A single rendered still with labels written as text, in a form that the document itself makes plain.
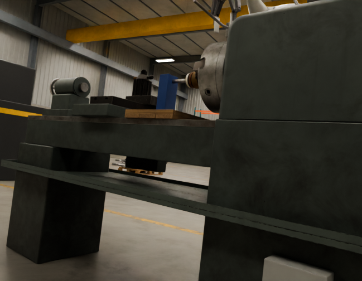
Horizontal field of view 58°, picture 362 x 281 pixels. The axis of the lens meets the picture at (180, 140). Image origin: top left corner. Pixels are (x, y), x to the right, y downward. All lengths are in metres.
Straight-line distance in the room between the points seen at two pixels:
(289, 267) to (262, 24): 0.79
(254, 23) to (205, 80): 0.30
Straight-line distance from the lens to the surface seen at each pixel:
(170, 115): 1.40
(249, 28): 1.25
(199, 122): 1.32
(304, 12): 1.19
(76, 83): 2.21
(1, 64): 6.25
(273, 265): 1.05
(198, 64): 1.43
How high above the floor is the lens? 0.72
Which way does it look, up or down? 2 degrees up
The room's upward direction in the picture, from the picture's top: 6 degrees clockwise
